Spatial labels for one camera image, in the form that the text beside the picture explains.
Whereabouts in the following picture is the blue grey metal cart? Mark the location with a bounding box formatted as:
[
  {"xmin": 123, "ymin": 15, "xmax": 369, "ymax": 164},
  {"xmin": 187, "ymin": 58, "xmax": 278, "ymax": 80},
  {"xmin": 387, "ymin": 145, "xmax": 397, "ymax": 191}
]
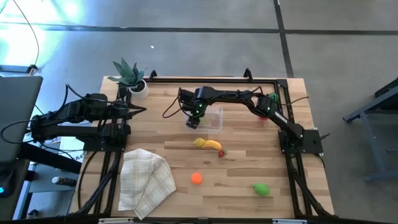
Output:
[{"xmin": 343, "ymin": 77, "xmax": 398, "ymax": 184}]

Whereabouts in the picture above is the dark bottle white cap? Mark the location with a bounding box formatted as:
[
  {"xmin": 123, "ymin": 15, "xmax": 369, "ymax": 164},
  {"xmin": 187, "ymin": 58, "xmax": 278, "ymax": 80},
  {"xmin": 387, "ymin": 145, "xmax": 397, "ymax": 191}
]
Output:
[{"xmin": 51, "ymin": 175, "xmax": 78, "ymax": 187}]

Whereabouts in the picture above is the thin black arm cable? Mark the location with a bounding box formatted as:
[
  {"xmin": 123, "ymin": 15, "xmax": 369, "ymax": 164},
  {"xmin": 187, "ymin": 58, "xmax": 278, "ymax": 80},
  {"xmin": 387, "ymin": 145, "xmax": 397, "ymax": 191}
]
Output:
[{"xmin": 278, "ymin": 95, "xmax": 311, "ymax": 108}]

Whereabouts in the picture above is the green plant in white pot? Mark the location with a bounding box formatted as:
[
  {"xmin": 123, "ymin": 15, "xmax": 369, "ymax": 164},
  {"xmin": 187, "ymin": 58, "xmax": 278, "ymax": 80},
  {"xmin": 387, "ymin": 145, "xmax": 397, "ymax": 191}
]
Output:
[{"xmin": 107, "ymin": 57, "xmax": 150, "ymax": 100}]

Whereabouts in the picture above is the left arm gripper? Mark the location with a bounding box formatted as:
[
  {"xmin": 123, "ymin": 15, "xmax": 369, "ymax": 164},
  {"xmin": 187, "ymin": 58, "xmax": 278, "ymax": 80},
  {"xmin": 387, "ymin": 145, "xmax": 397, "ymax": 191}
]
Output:
[{"xmin": 106, "ymin": 101, "xmax": 147, "ymax": 121}]

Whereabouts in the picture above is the clear plastic tupperware container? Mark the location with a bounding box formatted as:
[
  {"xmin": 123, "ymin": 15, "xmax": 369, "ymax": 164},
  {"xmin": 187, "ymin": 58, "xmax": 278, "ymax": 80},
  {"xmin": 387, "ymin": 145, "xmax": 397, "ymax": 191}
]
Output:
[{"xmin": 183, "ymin": 105, "xmax": 224, "ymax": 134}]

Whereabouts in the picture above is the white table edge clamp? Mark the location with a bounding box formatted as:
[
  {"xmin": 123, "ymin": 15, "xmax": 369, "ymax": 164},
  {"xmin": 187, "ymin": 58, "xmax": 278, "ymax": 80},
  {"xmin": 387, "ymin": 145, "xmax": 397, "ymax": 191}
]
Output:
[
  {"xmin": 272, "ymin": 218, "xmax": 308, "ymax": 224},
  {"xmin": 98, "ymin": 217, "xmax": 134, "ymax": 224}
]

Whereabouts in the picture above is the grey flat panel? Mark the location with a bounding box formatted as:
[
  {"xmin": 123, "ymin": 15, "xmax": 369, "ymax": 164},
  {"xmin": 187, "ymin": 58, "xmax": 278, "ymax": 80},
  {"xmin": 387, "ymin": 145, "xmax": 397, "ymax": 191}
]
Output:
[{"xmin": 0, "ymin": 75, "xmax": 44, "ymax": 164}]

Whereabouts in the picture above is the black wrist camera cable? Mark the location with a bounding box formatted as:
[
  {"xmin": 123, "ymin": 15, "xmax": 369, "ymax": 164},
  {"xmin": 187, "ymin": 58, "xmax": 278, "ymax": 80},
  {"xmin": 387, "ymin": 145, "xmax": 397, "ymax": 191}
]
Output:
[{"xmin": 162, "ymin": 88, "xmax": 187, "ymax": 119}]

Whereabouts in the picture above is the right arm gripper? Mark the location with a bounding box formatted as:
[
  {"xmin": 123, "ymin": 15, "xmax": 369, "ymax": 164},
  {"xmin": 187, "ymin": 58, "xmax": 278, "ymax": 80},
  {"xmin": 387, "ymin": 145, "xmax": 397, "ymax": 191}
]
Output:
[{"xmin": 185, "ymin": 92, "xmax": 208, "ymax": 130}]

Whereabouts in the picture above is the orange floor cable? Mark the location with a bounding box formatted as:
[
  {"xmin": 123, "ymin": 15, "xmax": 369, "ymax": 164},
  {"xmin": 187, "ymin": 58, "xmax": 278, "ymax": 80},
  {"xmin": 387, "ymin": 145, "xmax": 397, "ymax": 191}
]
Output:
[{"xmin": 12, "ymin": 0, "xmax": 40, "ymax": 68}]

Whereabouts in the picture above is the yellow toy banana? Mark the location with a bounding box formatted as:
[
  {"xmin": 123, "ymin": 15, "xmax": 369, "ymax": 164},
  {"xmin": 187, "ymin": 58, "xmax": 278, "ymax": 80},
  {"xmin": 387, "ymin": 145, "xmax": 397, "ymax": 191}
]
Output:
[{"xmin": 202, "ymin": 139, "xmax": 223, "ymax": 151}]

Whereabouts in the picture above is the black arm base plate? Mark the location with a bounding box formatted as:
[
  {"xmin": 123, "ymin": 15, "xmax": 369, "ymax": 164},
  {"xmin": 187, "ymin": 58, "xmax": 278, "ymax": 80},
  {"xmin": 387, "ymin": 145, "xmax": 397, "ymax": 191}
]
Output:
[
  {"xmin": 83, "ymin": 136, "xmax": 127, "ymax": 152},
  {"xmin": 278, "ymin": 128, "xmax": 331, "ymax": 154}
]

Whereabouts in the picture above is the white checked cloth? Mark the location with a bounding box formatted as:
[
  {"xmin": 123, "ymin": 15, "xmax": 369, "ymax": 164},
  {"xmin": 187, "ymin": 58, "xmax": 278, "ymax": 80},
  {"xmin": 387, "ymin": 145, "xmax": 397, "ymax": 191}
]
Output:
[{"xmin": 117, "ymin": 148, "xmax": 177, "ymax": 221}]

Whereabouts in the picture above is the black side desk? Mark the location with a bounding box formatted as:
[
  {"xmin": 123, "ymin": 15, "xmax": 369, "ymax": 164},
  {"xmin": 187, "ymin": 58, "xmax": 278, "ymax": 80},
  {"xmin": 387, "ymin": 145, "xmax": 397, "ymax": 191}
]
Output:
[{"xmin": 0, "ymin": 141, "xmax": 82, "ymax": 224}]

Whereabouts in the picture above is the black aluminium table frame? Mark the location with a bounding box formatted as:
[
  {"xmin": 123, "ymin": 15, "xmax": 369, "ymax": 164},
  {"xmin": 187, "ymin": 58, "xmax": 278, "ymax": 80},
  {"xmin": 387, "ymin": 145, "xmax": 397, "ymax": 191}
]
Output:
[{"xmin": 70, "ymin": 67, "xmax": 335, "ymax": 223}]

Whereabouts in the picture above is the white paper sheet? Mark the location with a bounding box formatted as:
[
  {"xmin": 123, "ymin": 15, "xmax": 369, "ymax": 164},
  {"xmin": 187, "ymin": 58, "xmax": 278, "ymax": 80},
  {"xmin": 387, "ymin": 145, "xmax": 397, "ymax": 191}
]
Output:
[{"xmin": 58, "ymin": 136, "xmax": 85, "ymax": 163}]

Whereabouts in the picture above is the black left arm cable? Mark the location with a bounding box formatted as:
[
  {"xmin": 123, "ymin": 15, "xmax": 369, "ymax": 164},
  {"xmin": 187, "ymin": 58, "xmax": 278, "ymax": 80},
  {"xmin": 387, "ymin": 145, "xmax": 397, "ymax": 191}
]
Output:
[{"xmin": 0, "ymin": 119, "xmax": 35, "ymax": 146}]

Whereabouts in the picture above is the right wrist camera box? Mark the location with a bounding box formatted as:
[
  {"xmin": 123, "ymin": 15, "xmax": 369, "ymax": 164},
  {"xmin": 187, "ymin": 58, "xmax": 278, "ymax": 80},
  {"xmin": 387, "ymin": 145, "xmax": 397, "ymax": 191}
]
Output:
[{"xmin": 178, "ymin": 88, "xmax": 196, "ymax": 108}]

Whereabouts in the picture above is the bright green toy pear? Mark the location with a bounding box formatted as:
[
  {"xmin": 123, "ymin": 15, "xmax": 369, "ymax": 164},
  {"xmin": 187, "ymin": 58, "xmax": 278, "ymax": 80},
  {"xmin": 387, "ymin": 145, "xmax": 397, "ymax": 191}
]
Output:
[{"xmin": 251, "ymin": 182, "xmax": 271, "ymax": 197}]

